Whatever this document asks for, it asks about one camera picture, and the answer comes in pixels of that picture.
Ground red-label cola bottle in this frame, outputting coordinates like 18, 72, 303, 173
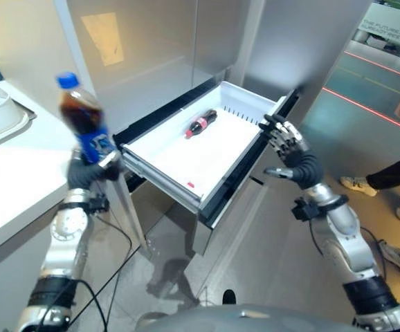
184, 108, 219, 140

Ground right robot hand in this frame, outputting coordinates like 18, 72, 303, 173
258, 113, 325, 190

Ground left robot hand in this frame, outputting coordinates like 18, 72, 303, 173
66, 147, 123, 192

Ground white refrigerator drawer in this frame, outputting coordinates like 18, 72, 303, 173
112, 80, 300, 230

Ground white counter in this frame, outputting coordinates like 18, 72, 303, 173
0, 80, 78, 264

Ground white sign board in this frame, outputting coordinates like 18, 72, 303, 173
355, 2, 400, 46

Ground blue-label cola bottle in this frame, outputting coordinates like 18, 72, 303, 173
55, 71, 116, 166

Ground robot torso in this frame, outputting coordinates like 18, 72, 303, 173
136, 302, 355, 332

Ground silver refrigerator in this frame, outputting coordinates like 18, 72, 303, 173
53, 0, 373, 298

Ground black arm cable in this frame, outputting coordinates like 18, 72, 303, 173
309, 219, 390, 277
39, 203, 133, 332

